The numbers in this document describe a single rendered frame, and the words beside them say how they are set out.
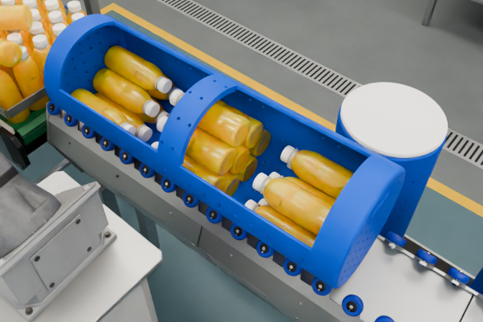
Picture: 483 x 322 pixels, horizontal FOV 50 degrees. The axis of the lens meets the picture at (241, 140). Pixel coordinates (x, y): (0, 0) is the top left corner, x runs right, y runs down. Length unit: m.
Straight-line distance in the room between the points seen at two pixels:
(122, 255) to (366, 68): 2.47
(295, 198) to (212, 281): 1.23
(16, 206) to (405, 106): 1.00
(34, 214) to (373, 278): 0.74
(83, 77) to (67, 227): 0.67
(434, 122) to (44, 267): 1.00
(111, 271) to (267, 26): 2.70
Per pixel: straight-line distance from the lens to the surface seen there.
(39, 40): 1.60
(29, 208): 0.88
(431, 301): 1.25
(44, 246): 0.88
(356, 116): 1.39
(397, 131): 1.38
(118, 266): 0.98
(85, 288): 0.98
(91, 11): 2.04
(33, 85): 1.62
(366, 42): 3.45
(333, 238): 0.98
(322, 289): 1.16
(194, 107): 1.11
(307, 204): 1.05
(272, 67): 3.16
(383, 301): 1.22
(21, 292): 0.91
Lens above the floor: 1.99
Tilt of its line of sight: 47 degrees down
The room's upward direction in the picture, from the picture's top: straight up
